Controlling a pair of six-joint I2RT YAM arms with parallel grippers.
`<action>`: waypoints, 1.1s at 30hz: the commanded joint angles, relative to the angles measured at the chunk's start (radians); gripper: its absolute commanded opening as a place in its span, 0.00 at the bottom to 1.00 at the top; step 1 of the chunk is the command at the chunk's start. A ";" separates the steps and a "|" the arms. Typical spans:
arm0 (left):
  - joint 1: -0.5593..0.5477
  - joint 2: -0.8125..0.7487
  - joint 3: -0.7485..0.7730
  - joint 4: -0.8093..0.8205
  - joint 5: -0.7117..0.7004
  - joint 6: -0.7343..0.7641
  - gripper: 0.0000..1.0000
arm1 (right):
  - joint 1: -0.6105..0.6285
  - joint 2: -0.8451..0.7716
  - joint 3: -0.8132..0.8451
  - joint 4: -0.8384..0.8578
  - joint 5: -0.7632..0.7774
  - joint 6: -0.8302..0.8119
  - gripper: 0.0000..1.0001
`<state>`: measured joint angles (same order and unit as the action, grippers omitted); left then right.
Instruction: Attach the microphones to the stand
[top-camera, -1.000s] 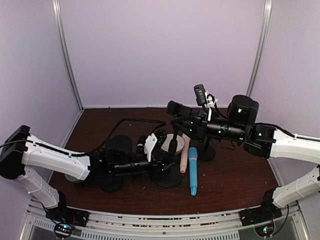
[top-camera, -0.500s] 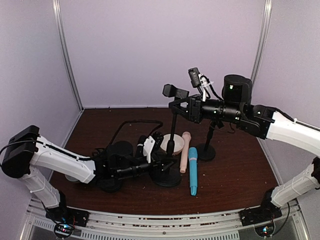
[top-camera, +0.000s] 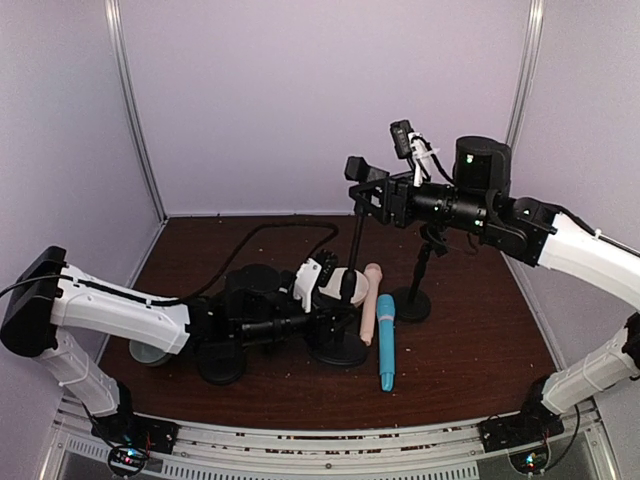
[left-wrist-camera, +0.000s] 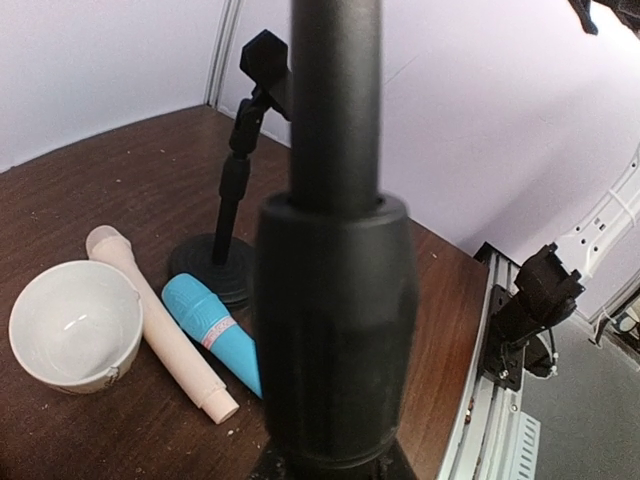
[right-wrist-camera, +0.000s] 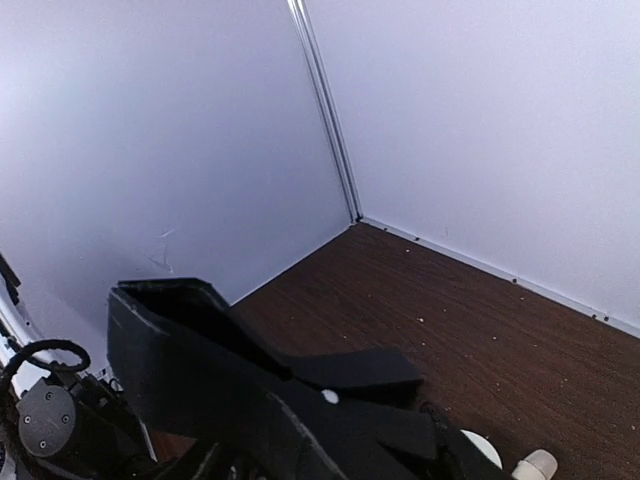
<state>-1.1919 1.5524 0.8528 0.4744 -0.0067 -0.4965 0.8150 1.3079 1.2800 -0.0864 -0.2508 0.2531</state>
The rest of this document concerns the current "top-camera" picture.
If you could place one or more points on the beige microphone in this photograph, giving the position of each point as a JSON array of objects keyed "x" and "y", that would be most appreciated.
[{"x": 373, "y": 274}]

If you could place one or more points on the aluminium frame post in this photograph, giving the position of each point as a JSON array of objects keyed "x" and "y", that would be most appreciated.
[
  {"x": 527, "y": 69},
  {"x": 117, "y": 37}
]

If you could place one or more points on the white ceramic bowl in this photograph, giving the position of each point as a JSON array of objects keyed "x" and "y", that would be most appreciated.
[{"x": 332, "y": 288}]

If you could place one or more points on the black rear microphone stand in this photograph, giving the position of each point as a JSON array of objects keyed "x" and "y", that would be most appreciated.
[{"x": 412, "y": 305}]

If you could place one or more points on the left aluminium frame post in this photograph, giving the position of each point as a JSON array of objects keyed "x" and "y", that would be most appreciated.
[{"x": 117, "y": 37}]

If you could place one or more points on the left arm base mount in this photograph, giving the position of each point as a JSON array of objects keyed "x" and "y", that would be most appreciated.
[{"x": 131, "y": 438}]

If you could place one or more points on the pale green ceramic bowl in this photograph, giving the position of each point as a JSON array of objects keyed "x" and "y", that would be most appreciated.
[{"x": 148, "y": 355}]

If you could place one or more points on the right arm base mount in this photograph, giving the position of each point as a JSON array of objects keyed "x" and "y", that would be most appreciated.
[{"x": 533, "y": 423}]

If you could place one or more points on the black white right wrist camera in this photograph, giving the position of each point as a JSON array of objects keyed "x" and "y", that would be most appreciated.
[{"x": 411, "y": 146}]

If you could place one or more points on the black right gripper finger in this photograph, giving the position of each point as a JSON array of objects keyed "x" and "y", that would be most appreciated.
[
  {"x": 372, "y": 186},
  {"x": 370, "y": 204}
]

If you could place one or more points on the blue microphone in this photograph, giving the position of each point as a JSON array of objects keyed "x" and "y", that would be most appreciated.
[{"x": 385, "y": 315}]

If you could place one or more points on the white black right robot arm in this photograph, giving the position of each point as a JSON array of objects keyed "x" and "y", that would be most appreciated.
[{"x": 476, "y": 200}]

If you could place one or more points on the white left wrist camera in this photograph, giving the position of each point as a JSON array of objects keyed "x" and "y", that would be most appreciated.
[{"x": 305, "y": 281}]

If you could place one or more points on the metal front rail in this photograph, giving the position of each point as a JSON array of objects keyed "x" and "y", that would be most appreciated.
[{"x": 441, "y": 451}]

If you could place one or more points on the black microphone stand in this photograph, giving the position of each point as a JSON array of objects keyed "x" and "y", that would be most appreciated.
[
  {"x": 412, "y": 305},
  {"x": 221, "y": 363},
  {"x": 347, "y": 349}
]

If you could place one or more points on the right aluminium frame post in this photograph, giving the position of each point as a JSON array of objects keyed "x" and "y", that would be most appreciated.
[{"x": 527, "y": 69}]

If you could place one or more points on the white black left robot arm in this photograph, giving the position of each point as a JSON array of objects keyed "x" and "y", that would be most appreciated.
[{"x": 257, "y": 305}]

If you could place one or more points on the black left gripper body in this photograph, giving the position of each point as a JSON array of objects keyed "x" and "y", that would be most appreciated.
[{"x": 316, "y": 322}]

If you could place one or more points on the black front microphone stand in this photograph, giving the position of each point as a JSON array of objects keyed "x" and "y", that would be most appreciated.
[{"x": 347, "y": 349}]

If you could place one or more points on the black left microphone stand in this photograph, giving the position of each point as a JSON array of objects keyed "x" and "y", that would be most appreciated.
[{"x": 221, "y": 363}]

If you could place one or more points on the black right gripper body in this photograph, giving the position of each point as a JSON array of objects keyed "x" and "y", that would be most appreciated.
[{"x": 395, "y": 201}]

